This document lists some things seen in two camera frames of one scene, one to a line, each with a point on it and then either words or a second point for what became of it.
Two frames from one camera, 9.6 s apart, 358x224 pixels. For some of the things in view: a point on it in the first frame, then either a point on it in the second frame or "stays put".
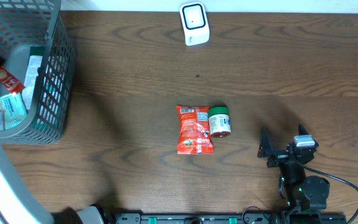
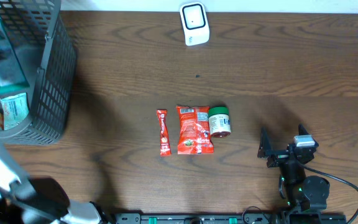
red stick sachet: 12,84 to 165,139
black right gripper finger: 302,130 stays put
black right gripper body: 279,157 stays put
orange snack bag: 194,134 stays put
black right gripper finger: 264,144 stays put
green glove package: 35,61 to 0,73
